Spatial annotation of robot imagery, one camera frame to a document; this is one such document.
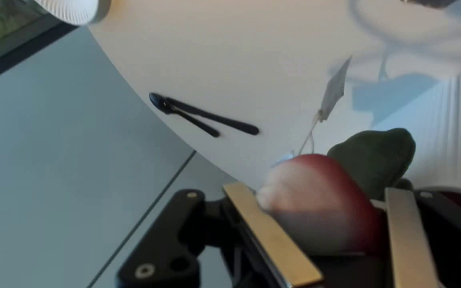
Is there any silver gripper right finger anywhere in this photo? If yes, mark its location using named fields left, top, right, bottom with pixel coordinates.
left=385, top=185, right=441, bottom=288

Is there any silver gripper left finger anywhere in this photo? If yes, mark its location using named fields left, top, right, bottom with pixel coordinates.
left=222, top=180, right=324, bottom=288

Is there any red apple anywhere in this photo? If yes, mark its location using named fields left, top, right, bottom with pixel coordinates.
left=255, top=54, right=419, bottom=257

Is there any white plastic bin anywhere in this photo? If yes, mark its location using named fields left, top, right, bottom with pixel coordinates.
left=374, top=73, right=461, bottom=200

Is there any short black plastic fork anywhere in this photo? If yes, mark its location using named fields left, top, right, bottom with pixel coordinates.
left=162, top=102, right=223, bottom=139

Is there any black rectangular block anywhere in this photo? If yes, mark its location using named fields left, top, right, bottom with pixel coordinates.
left=401, top=0, right=459, bottom=9

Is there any white paper plate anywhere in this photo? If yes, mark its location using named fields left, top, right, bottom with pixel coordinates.
left=34, top=0, right=113, bottom=27

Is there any blue window frame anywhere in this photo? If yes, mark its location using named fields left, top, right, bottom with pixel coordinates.
left=0, top=14, right=79, bottom=89

